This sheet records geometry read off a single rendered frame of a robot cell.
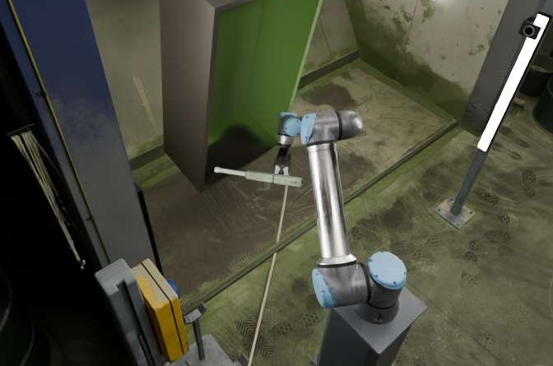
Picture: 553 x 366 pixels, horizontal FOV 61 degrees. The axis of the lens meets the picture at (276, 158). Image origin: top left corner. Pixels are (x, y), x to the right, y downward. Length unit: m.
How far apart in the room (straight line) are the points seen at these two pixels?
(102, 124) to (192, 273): 1.63
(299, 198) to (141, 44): 1.47
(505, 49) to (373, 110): 1.05
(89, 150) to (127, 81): 1.96
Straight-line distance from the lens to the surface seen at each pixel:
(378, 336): 2.00
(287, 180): 2.51
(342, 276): 1.78
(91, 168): 1.39
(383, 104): 3.99
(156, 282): 1.02
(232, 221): 3.00
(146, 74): 3.33
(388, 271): 1.83
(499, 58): 3.65
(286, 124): 2.36
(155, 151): 3.36
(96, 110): 1.29
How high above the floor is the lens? 2.41
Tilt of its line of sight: 45 degrees down
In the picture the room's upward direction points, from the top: 3 degrees clockwise
